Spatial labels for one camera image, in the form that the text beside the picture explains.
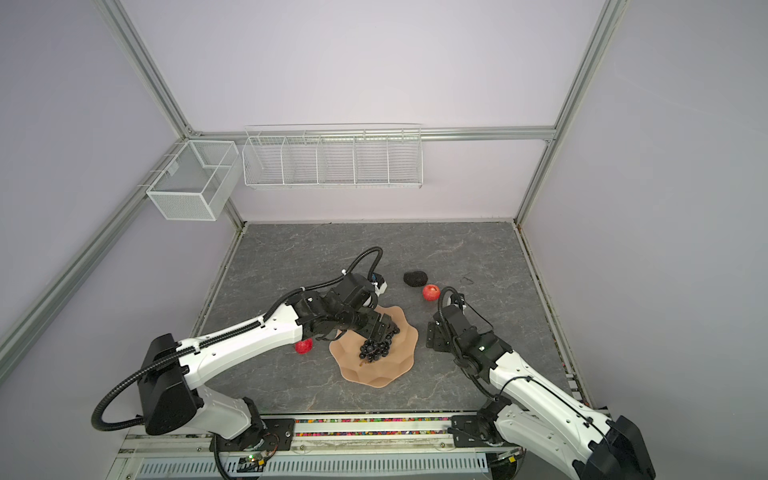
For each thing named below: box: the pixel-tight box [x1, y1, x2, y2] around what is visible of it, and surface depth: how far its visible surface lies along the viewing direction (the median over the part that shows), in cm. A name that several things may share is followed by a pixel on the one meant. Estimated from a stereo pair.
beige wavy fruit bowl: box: [330, 305, 419, 389], surface depth 85 cm
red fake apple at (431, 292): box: [423, 284, 440, 302], surface depth 98 cm
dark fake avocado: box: [403, 270, 428, 287], surface depth 101 cm
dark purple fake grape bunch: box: [359, 328, 401, 367], surface depth 85 cm
